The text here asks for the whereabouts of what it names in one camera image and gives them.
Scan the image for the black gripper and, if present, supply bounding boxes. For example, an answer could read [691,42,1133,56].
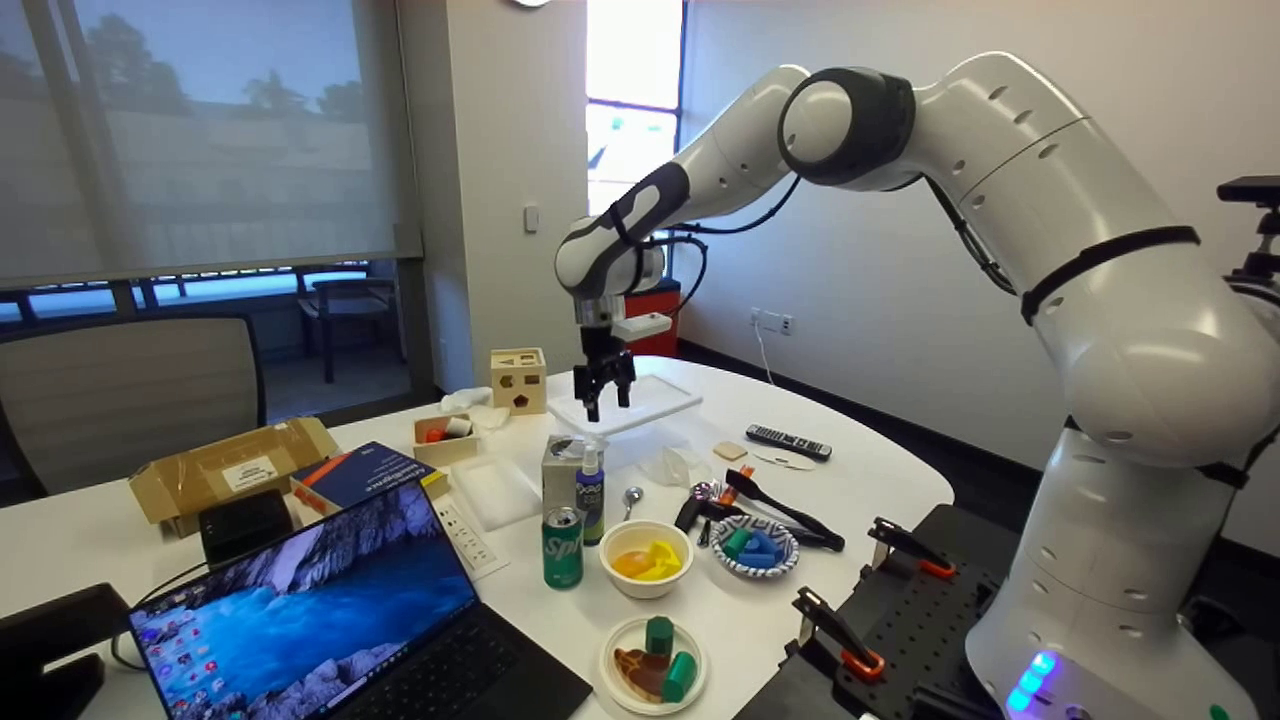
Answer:
[574,328,636,424]

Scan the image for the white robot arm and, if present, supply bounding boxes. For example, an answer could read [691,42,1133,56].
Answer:
[558,52,1280,720]

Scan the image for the clear plastic storage box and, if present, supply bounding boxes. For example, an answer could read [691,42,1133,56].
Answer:
[547,376,702,444]

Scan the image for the wooden shape sorter cube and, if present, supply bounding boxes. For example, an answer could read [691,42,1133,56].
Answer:
[489,347,547,411]

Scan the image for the red bin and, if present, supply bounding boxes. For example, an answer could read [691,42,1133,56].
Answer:
[625,281,681,354]

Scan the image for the metal spoon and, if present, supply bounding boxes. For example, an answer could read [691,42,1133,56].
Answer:
[625,486,645,521]

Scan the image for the small wooden block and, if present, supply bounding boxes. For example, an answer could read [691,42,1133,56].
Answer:
[713,439,748,461]

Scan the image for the clear plastic lid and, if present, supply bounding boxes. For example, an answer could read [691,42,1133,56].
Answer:
[455,461,541,528]

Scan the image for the green soda can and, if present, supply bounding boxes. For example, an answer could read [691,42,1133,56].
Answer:
[541,512,586,586]

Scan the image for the white bowl with yellow pieces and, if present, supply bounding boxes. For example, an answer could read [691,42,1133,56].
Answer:
[597,521,691,598]

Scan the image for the small wooden tray box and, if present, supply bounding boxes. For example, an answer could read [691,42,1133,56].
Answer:
[414,417,481,462]

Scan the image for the black remote control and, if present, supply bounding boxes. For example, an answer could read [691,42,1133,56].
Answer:
[744,424,833,462]

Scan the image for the blue patterned bowl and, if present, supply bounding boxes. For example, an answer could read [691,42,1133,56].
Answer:
[713,516,800,581]

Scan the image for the black tongs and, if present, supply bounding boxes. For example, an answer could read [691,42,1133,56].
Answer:
[725,469,846,553]

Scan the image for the blue book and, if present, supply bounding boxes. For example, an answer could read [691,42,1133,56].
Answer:
[306,439,428,509]

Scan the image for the white plate with green blocks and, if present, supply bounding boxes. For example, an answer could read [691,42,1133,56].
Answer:
[597,617,713,720]

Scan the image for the black orange clamp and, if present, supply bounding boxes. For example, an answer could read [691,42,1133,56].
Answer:
[792,586,889,685]
[867,516,961,581]

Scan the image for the open black laptop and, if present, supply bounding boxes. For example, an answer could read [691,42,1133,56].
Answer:
[129,484,588,720]

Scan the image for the black mounting board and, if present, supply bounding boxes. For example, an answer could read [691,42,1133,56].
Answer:
[737,502,1016,720]

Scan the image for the cardboard box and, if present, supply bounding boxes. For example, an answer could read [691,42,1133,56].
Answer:
[129,417,336,534]

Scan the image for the grey office chair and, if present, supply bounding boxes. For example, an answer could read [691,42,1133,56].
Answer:
[0,316,264,494]

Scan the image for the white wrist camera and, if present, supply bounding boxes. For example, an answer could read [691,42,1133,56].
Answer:
[614,310,674,343]

